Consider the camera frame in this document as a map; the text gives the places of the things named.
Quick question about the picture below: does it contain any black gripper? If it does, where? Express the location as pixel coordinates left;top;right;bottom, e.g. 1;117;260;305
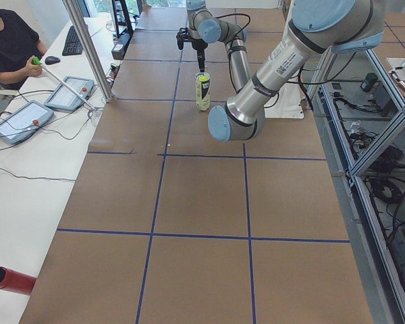
192;39;208;72

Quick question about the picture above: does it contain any yellow Wilson tennis ball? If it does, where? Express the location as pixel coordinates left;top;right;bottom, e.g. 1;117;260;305
198;75;210;82

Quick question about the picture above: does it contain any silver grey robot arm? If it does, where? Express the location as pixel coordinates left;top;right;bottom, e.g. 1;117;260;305
186;1;386;142

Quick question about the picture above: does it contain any clear tennis ball can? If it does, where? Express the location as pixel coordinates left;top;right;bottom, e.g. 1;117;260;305
195;72;211;111

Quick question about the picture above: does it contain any black computer box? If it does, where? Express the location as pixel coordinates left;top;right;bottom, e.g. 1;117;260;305
111;33;132;60

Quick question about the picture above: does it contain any black keyboard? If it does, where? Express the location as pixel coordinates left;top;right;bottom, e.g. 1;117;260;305
62;26;83;56

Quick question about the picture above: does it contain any far teach pendant tablet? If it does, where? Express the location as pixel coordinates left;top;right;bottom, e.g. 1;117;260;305
44;76;95;112

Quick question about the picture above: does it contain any teach pendant tablet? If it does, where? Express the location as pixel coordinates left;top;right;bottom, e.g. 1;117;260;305
44;76;95;112
0;101;54;144

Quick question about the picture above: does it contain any black computer mouse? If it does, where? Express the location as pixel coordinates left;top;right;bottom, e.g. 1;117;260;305
45;56;61;65

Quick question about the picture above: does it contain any metal grabber stick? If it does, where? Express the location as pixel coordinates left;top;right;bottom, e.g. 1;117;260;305
32;57;100;111

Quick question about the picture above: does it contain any brown paper table cover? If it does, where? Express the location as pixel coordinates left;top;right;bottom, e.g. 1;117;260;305
21;8;373;323

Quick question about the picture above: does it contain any near teach pendant tablet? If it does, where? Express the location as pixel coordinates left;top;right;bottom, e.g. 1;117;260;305
0;101;54;144

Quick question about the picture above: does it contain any person in black shirt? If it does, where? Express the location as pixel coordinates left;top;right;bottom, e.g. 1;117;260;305
0;9;47;90

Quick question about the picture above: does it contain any red cylinder tube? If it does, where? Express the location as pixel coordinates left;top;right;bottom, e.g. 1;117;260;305
0;267;36;296

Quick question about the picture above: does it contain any black braided cable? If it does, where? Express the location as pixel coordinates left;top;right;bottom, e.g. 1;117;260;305
209;13;251;45

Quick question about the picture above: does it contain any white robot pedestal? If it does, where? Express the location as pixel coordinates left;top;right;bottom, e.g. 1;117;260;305
264;84;304;119

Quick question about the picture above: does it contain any aluminium frame post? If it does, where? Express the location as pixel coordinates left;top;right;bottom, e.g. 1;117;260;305
63;0;114;103

